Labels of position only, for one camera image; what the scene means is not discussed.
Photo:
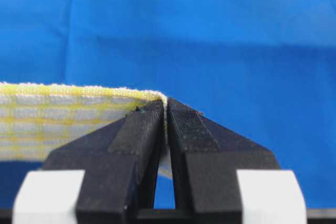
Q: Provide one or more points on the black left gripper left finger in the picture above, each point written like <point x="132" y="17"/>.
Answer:
<point x="95" y="178"/>

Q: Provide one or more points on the blue table cloth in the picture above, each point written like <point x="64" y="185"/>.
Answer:
<point x="262" y="68"/>

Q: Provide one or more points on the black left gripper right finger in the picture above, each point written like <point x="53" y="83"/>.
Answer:
<point x="223" y="177"/>

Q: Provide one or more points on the yellow checked towel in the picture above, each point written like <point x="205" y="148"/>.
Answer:
<point x="38" y="118"/>

